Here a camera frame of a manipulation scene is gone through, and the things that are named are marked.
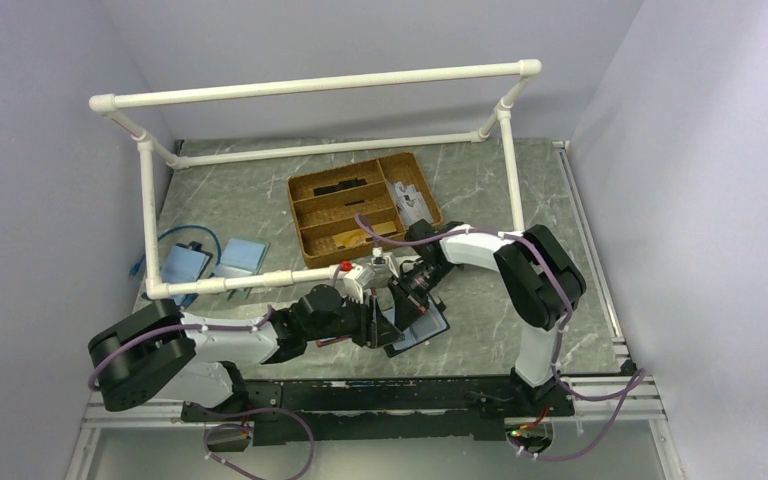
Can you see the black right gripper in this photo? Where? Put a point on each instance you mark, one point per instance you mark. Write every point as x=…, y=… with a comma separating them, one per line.
x=409, y=305

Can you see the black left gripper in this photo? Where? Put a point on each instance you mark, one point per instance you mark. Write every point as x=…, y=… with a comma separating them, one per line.
x=374, y=329

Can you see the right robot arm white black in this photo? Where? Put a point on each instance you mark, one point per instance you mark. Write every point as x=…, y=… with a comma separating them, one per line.
x=541, y=280

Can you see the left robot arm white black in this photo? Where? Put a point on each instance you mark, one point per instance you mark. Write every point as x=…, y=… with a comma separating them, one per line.
x=163, y=352

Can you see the red framed card holder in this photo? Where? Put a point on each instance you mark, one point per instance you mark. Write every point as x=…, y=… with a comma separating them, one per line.
x=330, y=341

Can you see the gold card in tray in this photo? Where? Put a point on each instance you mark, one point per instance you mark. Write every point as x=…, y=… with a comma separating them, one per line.
x=357, y=237

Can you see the grey cards in tray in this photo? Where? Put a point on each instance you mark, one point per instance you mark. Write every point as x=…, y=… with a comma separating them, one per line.
x=410, y=203

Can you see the black card in tray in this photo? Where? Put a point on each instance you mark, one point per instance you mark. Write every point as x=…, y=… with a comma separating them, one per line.
x=341, y=185

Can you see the blue card left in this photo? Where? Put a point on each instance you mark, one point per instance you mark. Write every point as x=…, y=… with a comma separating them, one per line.
x=185, y=263

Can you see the brown woven divided tray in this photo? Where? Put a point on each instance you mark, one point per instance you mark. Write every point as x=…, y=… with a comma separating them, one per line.
x=318, y=218

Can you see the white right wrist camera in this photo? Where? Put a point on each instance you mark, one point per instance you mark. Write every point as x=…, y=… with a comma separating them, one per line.
x=383, y=267

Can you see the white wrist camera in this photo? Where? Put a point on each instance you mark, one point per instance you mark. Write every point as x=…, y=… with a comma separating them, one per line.
x=383, y=267
x=357, y=279

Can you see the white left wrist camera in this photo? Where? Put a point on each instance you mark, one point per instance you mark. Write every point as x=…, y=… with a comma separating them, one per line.
x=357, y=279

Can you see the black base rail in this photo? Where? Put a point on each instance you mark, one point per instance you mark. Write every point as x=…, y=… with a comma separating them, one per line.
x=479, y=407

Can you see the white PVC pipe frame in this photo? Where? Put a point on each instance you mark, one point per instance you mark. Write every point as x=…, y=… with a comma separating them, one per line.
x=112, y=107

